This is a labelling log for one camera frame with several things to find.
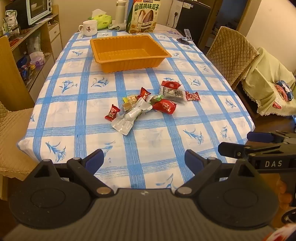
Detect orange plastic tray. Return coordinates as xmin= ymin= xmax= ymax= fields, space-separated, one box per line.
xmin=90 ymin=35 xmax=172 ymax=73

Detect sunflower seed bag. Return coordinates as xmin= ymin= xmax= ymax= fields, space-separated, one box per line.
xmin=125 ymin=0 xmax=160 ymax=35

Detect person's right hand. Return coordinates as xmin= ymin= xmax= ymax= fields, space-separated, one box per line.
xmin=276 ymin=176 xmax=293 ymax=209

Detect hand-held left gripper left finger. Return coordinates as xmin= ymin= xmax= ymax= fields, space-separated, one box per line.
xmin=34 ymin=149 xmax=115 ymax=198

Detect mint toaster oven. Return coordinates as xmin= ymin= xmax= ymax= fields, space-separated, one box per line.
xmin=5 ymin=0 xmax=52 ymax=29

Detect wooden board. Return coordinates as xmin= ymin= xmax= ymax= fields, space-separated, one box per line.
xmin=0 ymin=36 xmax=35 ymax=111

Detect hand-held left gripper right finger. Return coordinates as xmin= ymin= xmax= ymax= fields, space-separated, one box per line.
xmin=174 ymin=149 xmax=256 ymax=198

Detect wooden shelf cabinet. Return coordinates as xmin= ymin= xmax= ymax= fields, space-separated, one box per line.
xmin=0 ymin=5 xmax=63 ymax=112

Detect green candy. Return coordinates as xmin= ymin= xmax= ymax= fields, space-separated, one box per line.
xmin=149 ymin=94 xmax=163 ymax=105

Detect tan quilted chair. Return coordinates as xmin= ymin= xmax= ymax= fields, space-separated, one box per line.
xmin=0 ymin=101 xmax=47 ymax=201
xmin=206 ymin=26 xmax=260 ymax=90

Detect white thermos bottle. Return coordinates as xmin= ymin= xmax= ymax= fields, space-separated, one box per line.
xmin=115 ymin=0 xmax=126 ymax=24

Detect red twist-wrapped candy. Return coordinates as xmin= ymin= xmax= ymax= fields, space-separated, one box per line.
xmin=185 ymin=91 xmax=201 ymax=102
xmin=105 ymin=104 xmax=121 ymax=121
xmin=136 ymin=87 xmax=151 ymax=102

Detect white mug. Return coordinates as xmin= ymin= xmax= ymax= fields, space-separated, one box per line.
xmin=79 ymin=20 xmax=98 ymax=37

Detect blue pink cushion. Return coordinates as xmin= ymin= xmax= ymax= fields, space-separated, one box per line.
xmin=274 ymin=80 xmax=296 ymax=109

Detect grey cloth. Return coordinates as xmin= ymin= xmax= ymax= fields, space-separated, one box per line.
xmin=107 ymin=23 xmax=126 ymax=31

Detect red patterned clothing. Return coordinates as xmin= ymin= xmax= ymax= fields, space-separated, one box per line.
xmin=261 ymin=209 xmax=296 ymax=241

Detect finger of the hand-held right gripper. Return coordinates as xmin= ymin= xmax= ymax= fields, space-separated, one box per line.
xmin=246 ymin=130 xmax=296 ymax=145
xmin=218 ymin=141 xmax=286 ymax=161

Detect green white snack bags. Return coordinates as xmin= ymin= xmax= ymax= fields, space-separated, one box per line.
xmin=2 ymin=10 xmax=20 ymax=35

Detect green tissue pack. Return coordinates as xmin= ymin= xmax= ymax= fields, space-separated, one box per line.
xmin=87 ymin=9 xmax=112 ymax=30

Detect red snack packet pale label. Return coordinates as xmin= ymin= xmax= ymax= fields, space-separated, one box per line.
xmin=161 ymin=80 xmax=181 ymax=90

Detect blue checked tablecloth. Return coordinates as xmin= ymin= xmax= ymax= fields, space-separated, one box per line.
xmin=17 ymin=29 xmax=256 ymax=189

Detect red pillow snack packet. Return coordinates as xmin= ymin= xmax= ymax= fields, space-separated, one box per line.
xmin=152 ymin=98 xmax=177 ymax=115

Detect blue thermos jug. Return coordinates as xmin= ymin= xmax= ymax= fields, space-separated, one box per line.
xmin=125 ymin=0 xmax=135 ymax=22

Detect green covered sofa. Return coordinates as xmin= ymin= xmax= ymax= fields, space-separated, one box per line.
xmin=242 ymin=46 xmax=296 ymax=116

